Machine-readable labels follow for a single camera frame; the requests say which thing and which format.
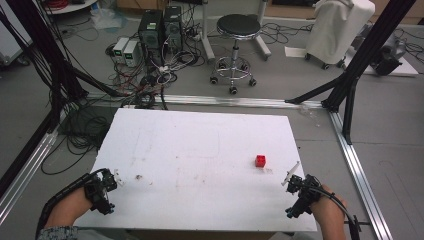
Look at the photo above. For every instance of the white cloth covered cart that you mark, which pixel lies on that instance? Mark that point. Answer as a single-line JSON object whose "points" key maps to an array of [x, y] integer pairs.
{"points": [[336, 30]]}

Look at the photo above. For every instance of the white paper sheet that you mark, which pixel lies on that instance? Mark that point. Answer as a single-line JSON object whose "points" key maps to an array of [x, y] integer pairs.
{"points": [[295, 52]]}

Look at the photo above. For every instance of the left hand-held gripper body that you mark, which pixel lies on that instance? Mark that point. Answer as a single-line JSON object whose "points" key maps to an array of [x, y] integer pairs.
{"points": [[100, 191]]}

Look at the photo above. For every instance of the black frame post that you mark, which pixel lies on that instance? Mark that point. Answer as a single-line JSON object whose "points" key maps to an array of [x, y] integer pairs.
{"points": [[370, 53], [43, 50]]}

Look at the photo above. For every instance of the red cube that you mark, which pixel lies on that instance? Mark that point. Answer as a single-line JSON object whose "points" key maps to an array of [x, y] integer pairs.
{"points": [[260, 161]]}

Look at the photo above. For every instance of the black and grey device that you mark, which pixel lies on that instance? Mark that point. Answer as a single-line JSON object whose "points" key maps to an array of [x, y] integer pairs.
{"points": [[388, 56]]}

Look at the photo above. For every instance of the clear plastic bag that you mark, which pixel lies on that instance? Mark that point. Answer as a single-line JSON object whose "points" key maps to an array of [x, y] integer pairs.
{"points": [[108, 18]]}

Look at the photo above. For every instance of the person's right hand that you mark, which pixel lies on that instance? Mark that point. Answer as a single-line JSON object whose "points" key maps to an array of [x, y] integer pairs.
{"points": [[330, 210]]}

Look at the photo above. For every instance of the black computer tower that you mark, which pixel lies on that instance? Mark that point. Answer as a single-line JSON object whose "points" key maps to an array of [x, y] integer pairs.
{"points": [[173, 28], [150, 33]]}

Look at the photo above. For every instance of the aluminium floor rail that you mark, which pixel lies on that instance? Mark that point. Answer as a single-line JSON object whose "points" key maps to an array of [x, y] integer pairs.
{"points": [[233, 101], [26, 170], [356, 170]]}

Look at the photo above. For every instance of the white power supply unit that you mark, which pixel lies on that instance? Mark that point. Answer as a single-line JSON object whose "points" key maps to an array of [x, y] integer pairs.
{"points": [[131, 53], [120, 49]]}

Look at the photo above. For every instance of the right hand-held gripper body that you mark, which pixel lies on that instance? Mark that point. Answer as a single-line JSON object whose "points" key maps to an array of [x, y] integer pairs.
{"points": [[308, 191]]}

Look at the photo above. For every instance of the person's left hand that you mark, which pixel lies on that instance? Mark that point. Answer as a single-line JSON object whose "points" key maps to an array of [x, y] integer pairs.
{"points": [[68, 210]]}

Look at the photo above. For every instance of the white round table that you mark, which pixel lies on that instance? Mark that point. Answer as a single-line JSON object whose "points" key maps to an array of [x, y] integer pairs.
{"points": [[70, 6]]}

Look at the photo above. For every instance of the white desk leg frame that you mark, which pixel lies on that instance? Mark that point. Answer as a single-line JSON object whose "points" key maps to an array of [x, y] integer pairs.
{"points": [[208, 40]]}

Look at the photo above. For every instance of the black round stool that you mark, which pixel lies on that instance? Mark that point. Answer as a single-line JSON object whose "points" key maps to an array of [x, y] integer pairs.
{"points": [[238, 26]]}

